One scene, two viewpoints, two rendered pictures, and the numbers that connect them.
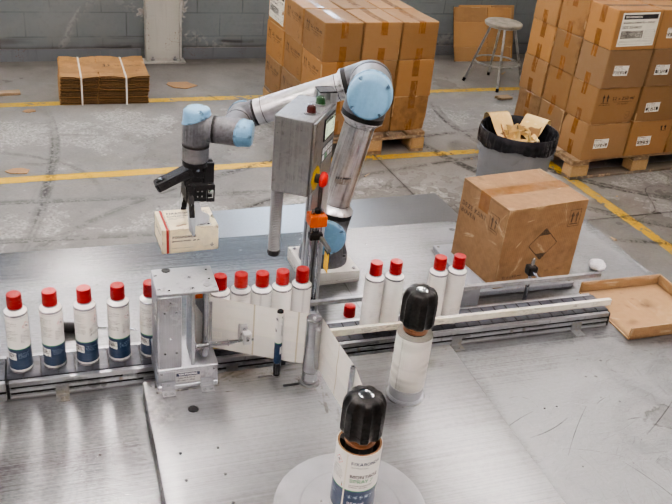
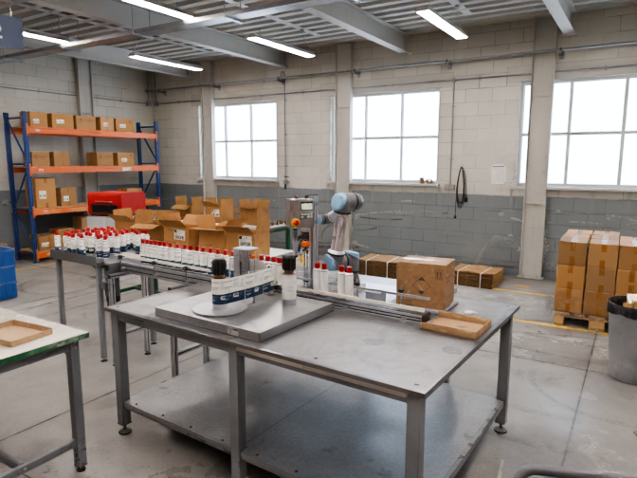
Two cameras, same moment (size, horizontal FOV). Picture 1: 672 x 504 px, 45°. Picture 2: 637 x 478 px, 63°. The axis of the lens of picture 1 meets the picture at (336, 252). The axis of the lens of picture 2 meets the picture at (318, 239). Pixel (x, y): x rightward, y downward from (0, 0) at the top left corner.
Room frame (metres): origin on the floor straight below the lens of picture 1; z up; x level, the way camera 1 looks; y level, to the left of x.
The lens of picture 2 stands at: (0.01, -2.75, 1.72)
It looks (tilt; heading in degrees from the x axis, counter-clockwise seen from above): 9 degrees down; 55
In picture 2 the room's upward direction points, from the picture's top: straight up
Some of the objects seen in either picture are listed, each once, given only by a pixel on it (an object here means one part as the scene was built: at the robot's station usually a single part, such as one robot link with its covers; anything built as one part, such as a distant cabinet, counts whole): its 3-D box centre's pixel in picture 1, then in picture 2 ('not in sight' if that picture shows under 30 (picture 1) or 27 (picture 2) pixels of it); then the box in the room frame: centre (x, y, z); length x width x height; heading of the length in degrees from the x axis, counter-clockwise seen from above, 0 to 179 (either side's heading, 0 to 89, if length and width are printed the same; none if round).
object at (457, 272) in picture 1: (454, 288); (349, 283); (1.91, -0.33, 0.98); 0.05 x 0.05 x 0.20
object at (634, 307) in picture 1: (645, 304); (456, 323); (2.15, -0.96, 0.85); 0.30 x 0.26 x 0.04; 111
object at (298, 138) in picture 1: (304, 145); (300, 212); (1.83, 0.10, 1.38); 0.17 x 0.10 x 0.19; 166
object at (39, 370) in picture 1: (338, 337); (306, 295); (1.79, -0.03, 0.86); 1.65 x 0.08 x 0.04; 111
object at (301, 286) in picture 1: (300, 302); not in sight; (1.76, 0.08, 0.98); 0.05 x 0.05 x 0.20
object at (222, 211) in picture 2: not in sight; (217, 210); (3.23, 4.63, 0.97); 0.42 x 0.39 x 0.37; 21
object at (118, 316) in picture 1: (118, 321); not in sight; (1.59, 0.50, 0.98); 0.05 x 0.05 x 0.20
